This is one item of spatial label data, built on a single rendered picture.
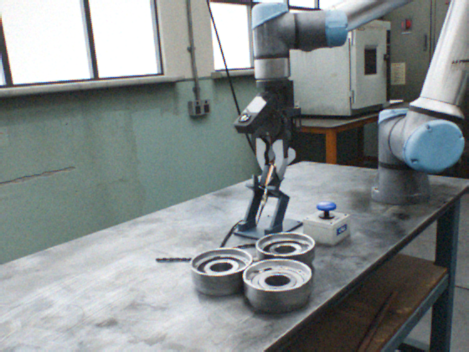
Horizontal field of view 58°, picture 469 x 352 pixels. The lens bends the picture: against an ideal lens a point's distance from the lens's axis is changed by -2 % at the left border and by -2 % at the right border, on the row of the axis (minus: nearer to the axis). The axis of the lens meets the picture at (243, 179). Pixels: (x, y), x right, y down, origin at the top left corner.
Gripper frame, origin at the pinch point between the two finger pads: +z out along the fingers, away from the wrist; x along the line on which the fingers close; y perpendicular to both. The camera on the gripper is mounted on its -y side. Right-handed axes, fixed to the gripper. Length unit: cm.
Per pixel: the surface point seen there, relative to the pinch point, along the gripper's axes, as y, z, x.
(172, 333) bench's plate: -41.3, 12.2, -12.0
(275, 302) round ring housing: -29.7, 10.0, -21.6
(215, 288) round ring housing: -30.9, 10.4, -10.8
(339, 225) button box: -1.2, 8.6, -16.9
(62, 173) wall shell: 24, 20, 146
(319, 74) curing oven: 189, -17, 95
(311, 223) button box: -3.6, 8.2, -12.0
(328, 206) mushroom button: -1.4, 4.9, -14.6
